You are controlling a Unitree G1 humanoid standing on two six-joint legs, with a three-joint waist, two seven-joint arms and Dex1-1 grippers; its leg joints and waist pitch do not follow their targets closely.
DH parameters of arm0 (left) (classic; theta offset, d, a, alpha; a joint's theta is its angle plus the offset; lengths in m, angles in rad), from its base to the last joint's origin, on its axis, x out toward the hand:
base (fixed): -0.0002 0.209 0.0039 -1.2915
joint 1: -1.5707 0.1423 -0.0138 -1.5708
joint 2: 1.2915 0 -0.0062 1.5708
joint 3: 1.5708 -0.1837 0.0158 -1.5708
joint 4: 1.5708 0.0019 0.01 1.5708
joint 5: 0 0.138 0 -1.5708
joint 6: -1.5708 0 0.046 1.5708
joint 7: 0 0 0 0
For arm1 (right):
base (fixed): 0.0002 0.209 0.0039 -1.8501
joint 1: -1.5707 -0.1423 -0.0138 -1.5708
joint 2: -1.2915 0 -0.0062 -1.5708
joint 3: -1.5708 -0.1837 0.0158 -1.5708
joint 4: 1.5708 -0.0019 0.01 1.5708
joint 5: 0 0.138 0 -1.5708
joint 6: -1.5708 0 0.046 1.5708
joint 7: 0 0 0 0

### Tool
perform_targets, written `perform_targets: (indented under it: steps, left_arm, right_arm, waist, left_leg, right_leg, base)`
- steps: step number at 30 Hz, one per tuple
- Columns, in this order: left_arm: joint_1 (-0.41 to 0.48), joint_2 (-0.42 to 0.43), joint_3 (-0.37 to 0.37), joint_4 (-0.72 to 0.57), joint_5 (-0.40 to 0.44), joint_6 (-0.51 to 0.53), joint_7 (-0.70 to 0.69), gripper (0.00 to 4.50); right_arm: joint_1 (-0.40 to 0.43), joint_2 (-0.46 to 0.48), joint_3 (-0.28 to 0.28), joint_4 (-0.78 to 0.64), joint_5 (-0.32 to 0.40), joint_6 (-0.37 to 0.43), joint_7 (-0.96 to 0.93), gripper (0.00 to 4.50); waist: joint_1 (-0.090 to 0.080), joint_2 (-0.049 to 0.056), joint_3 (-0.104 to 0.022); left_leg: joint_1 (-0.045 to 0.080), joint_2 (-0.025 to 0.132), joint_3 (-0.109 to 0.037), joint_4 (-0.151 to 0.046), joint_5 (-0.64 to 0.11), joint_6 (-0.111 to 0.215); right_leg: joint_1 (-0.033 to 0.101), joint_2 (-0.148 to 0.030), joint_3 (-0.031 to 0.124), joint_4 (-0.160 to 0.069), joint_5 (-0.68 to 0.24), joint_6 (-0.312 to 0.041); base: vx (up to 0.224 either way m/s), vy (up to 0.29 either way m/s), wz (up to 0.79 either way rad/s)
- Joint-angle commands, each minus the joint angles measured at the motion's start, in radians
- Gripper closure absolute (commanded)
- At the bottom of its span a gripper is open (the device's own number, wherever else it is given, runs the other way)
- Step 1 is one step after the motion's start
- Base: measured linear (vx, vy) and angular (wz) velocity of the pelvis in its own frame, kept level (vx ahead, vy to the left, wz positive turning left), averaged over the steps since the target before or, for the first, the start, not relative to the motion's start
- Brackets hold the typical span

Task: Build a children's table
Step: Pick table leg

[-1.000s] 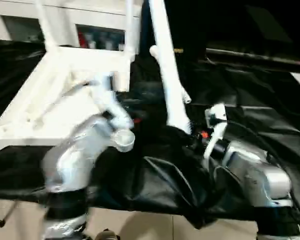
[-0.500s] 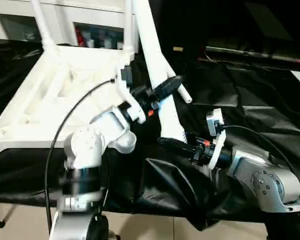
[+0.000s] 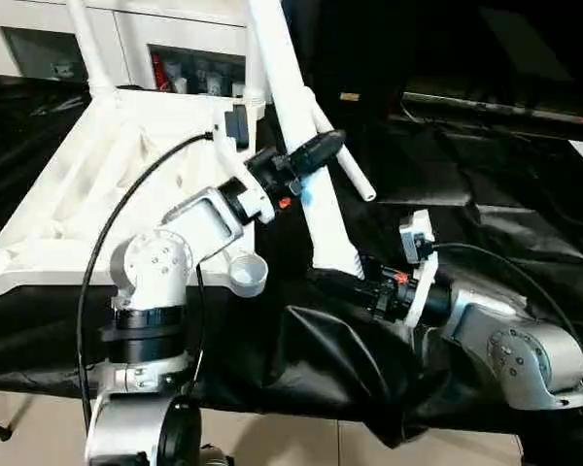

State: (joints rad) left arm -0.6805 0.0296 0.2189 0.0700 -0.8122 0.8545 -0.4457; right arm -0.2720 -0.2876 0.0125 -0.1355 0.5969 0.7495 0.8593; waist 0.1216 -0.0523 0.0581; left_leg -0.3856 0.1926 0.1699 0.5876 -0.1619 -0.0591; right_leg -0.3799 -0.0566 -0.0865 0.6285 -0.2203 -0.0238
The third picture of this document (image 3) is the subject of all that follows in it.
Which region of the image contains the black metal stand leg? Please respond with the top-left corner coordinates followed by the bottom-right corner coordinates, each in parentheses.
top-left (0, 392), bottom-right (31, 442)

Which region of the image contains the dark robot lower body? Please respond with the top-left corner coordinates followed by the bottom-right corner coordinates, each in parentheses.
top-left (197, 443), bottom-right (235, 466)

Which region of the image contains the black work mat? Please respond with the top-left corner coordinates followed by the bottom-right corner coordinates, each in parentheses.
top-left (0, 72), bottom-right (583, 450)

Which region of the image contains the white table frame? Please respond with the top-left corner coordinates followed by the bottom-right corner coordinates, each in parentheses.
top-left (0, 86), bottom-right (269, 299)

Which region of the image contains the white glass-door cabinet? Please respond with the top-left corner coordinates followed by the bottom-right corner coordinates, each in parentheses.
top-left (0, 0), bottom-right (276, 97)

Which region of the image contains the white plastic table leg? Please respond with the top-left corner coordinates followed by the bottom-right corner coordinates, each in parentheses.
top-left (308, 85), bottom-right (378, 204)
top-left (66, 0), bottom-right (117, 99)
top-left (242, 46), bottom-right (269, 118)
top-left (245, 0), bottom-right (369, 283)

